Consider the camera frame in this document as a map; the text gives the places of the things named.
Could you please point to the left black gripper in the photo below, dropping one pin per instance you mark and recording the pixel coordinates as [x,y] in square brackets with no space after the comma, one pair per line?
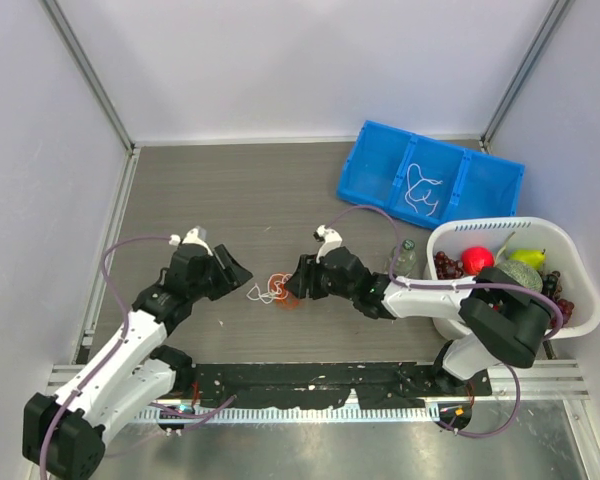
[231,276]

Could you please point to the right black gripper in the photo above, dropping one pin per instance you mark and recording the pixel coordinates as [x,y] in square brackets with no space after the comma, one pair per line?
[305,277]

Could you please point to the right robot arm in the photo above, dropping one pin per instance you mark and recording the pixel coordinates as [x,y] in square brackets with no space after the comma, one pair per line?
[507,322]

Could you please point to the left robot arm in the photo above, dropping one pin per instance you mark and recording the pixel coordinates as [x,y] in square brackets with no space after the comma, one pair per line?
[66,434]

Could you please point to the clear glass bottle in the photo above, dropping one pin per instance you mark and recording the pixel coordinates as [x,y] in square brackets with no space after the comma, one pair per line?
[402,259]

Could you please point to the red grapes bunch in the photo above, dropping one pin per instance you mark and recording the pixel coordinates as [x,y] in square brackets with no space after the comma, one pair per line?
[447,268]

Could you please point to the blue three-compartment bin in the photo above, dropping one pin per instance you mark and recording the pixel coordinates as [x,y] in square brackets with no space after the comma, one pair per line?
[427,182]

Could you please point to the red apple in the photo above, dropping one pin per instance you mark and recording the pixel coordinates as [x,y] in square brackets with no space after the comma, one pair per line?
[475,259]

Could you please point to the cantaloupe melon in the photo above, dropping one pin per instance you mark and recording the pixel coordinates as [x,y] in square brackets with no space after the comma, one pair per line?
[522,273]

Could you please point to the green pear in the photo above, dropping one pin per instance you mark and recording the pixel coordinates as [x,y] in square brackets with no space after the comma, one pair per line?
[533,258]

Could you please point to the dark grapes bunch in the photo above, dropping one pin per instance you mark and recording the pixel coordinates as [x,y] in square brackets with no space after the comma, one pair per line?
[552,289]

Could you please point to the white plastic basket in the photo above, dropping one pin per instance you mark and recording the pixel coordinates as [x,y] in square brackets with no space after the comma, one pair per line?
[530,233]

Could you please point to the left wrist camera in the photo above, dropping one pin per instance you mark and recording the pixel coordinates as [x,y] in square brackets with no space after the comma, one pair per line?
[195,236]

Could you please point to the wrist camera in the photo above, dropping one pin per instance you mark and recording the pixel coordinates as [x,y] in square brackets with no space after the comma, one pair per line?
[195,236]
[329,239]

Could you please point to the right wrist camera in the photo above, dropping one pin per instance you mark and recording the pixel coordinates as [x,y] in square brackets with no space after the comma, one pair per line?
[329,239]

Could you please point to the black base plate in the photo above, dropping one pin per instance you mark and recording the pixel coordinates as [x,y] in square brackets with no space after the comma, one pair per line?
[318,386]

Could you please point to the slotted cable duct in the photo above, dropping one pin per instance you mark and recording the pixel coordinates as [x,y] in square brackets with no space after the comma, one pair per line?
[350,413]

